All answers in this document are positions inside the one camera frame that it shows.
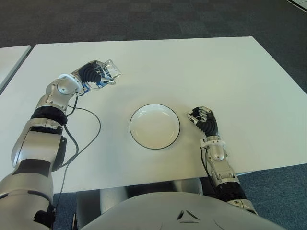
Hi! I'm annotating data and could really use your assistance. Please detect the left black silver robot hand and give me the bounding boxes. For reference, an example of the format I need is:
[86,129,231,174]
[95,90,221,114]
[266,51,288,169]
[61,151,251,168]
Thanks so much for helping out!
[71,60,117,86]

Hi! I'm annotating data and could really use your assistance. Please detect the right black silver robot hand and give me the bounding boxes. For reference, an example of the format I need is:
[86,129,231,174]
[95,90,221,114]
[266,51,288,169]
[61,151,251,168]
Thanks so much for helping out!
[186,105,220,138]

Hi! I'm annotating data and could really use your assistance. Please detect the clear water bottle blue cap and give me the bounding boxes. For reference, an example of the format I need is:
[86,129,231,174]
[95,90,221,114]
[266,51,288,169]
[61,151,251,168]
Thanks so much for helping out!
[83,58,122,93]

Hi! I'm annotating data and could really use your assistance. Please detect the white plate black rim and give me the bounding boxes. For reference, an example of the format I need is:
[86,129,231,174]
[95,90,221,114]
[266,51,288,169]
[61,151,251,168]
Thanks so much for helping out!
[129,103,180,150]

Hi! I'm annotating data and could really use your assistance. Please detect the neighbouring white table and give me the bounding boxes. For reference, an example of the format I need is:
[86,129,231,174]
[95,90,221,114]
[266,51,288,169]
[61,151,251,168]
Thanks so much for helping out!
[0,45,32,94]

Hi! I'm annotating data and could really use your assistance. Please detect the grey robot torso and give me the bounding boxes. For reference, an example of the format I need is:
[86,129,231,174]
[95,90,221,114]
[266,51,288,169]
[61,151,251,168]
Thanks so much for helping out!
[76,179,288,230]

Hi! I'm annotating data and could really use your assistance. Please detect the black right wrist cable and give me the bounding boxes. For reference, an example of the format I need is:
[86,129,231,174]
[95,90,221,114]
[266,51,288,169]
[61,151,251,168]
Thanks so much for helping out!
[200,146,219,195]

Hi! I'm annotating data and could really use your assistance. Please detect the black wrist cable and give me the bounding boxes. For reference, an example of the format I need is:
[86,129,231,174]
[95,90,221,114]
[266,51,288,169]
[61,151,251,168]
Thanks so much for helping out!
[57,92,102,216]
[200,146,219,195]

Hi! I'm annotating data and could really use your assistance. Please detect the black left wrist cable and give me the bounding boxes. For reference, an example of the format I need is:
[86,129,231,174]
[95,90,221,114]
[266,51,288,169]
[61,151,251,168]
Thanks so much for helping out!
[57,92,102,216]

